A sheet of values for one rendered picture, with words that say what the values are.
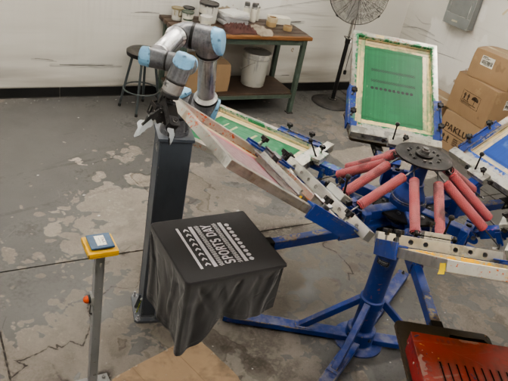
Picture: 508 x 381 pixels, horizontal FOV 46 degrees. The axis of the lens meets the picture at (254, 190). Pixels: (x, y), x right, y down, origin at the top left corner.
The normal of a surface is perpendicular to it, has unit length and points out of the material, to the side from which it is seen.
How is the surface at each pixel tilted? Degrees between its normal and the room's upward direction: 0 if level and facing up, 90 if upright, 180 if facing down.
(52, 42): 90
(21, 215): 0
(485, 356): 0
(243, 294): 96
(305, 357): 0
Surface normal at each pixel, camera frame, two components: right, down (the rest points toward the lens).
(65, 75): 0.46, 0.52
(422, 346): 0.18, -0.85
